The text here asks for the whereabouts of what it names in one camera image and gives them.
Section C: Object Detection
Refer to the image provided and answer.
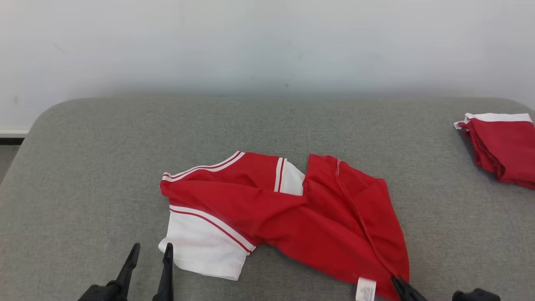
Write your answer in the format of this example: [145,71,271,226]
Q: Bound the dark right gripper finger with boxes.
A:
[398,275,428,301]
[391,276,412,301]

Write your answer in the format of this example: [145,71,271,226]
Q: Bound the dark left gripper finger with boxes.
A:
[115,243,141,294]
[152,242,174,301]

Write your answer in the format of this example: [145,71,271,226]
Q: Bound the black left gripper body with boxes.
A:
[77,282,127,301]

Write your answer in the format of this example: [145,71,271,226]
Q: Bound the red jersey with number 23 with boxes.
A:
[158,150,411,301]

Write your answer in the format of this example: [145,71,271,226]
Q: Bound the red shorts with white band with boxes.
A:
[453,112,535,191]

